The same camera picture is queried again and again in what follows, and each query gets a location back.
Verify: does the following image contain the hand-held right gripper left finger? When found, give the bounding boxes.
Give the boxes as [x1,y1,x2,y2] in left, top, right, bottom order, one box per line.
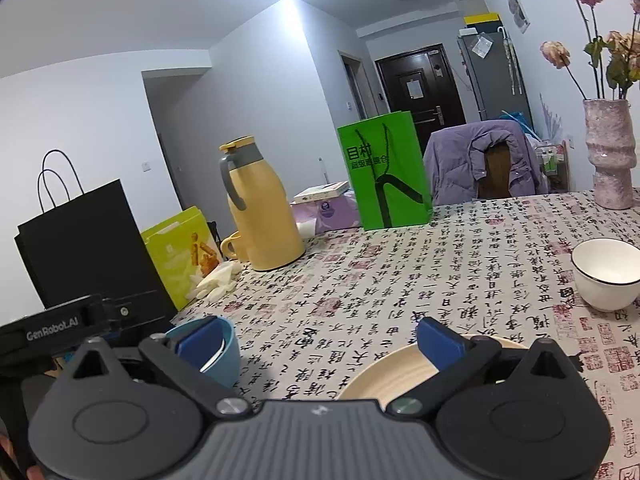
[65,316,253,418]

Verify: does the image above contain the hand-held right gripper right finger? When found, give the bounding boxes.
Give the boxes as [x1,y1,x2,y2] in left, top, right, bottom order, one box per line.
[384,316,581,418]

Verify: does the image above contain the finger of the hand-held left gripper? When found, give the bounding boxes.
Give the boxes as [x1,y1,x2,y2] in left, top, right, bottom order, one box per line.
[0,290,168,361]

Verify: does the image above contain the blue bowl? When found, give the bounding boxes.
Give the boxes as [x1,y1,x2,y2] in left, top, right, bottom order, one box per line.
[165,316,242,388]

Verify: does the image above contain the cream plate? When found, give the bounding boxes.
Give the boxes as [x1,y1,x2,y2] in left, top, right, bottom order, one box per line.
[339,334,532,402]

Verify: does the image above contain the cream rubber glove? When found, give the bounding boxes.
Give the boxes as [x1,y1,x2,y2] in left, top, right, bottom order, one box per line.
[186,262,241,301]

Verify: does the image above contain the yellow-green snack box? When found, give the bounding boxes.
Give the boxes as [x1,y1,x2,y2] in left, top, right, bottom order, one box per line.
[140,206,225,311]

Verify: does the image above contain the black paper bag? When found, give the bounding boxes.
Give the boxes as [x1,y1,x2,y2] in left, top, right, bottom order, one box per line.
[13,149,177,313]

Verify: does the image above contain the yellow mug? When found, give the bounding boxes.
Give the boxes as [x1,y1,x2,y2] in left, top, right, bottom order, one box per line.
[220,232,251,262]

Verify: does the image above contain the yellow thermos jug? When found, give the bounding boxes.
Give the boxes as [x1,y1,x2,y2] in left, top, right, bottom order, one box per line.
[219,135,307,273]

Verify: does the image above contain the purple tissue pack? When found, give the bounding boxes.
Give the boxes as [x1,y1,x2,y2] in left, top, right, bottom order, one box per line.
[290,195,362,235]

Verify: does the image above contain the green paper bag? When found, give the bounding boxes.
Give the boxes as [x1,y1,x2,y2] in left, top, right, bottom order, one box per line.
[336,110,434,231]

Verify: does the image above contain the wooden chair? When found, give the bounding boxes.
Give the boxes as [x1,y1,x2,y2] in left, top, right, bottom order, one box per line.
[477,142,516,200]

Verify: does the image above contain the purple puffer jacket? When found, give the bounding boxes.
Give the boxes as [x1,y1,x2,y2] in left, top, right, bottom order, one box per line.
[423,119,550,206]

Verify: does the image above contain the white flat box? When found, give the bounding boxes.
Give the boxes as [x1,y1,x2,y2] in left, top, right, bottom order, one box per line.
[293,181,352,203]

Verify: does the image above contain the cluttered low shelf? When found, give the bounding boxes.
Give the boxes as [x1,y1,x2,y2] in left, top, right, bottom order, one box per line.
[535,137,571,193]

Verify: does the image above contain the blue plastic bag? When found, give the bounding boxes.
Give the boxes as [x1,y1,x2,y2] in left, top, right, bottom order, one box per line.
[500,109,536,133]

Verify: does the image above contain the dark entrance door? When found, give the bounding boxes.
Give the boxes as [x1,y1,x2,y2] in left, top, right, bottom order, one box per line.
[375,43,468,141]

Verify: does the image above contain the grey interior door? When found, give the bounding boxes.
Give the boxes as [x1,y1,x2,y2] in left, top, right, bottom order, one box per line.
[337,50,378,126]

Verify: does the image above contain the grey refrigerator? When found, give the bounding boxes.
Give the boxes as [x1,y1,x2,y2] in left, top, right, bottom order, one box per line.
[456,30,533,126]

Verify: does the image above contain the white folded umbrella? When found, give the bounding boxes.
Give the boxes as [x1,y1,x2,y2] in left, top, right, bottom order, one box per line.
[502,27,523,96]

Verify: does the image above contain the yellow black box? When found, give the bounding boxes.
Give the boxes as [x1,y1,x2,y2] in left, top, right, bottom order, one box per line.
[463,11,502,28]

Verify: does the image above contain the dried rose bouquet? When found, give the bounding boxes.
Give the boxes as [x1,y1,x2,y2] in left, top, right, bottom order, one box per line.
[540,0,640,101]

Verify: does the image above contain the white wall panel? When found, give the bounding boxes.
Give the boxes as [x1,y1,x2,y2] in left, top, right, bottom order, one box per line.
[507,0,531,34]

